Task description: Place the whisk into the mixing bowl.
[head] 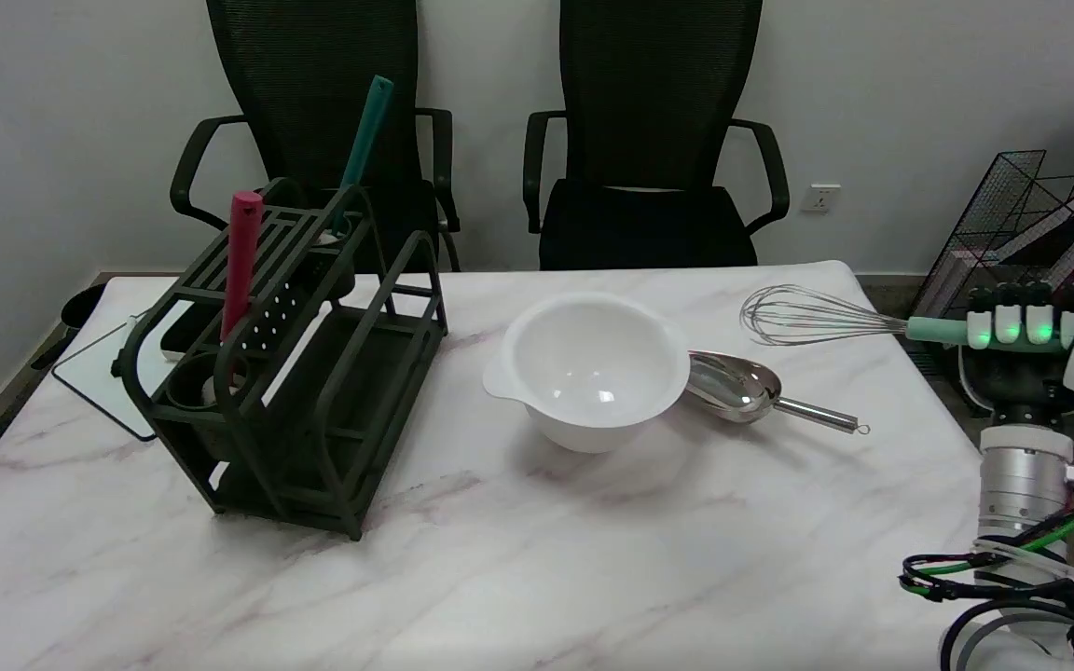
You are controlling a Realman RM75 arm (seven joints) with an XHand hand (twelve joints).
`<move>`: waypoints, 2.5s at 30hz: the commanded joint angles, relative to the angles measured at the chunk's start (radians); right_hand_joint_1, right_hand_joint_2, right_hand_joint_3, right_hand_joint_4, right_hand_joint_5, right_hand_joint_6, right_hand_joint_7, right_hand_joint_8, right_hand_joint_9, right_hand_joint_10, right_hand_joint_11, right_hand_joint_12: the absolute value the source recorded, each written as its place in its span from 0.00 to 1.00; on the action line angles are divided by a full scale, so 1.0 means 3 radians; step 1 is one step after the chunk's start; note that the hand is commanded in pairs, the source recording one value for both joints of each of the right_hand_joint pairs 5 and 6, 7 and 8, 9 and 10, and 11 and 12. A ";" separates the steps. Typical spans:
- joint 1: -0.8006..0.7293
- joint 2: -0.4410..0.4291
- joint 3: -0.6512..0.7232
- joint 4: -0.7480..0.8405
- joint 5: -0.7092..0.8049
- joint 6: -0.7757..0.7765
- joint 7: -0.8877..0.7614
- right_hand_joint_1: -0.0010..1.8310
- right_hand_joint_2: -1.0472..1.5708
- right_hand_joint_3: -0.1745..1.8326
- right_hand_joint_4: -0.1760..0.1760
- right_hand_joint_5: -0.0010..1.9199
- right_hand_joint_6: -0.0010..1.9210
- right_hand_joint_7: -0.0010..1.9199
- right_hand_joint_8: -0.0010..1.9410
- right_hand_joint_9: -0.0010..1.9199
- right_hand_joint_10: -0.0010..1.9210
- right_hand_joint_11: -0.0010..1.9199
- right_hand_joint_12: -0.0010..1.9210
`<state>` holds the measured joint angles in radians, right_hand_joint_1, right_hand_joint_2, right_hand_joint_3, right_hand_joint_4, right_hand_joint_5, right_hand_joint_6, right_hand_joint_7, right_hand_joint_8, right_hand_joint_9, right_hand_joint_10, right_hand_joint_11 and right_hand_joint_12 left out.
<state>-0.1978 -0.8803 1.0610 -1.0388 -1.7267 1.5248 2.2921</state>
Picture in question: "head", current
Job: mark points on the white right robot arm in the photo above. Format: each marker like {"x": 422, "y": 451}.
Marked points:
{"x": 1022, "y": 522}

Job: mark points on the white mixing bowl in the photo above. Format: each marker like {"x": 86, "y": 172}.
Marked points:
{"x": 590, "y": 367}

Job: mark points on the stainless steel scoop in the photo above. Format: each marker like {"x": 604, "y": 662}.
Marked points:
{"x": 742, "y": 387}

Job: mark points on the black mesh office chair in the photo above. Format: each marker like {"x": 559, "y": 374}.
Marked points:
{"x": 654, "y": 140}
{"x": 313, "y": 102}

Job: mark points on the dark green kitchen rack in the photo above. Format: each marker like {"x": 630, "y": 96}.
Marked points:
{"x": 295, "y": 391}

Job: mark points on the white black-edged board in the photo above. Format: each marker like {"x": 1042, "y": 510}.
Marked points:
{"x": 99, "y": 373}

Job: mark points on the black round bin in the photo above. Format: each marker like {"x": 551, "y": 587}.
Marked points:
{"x": 82, "y": 308}

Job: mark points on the white wall socket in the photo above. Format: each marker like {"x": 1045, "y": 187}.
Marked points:
{"x": 819, "y": 198}

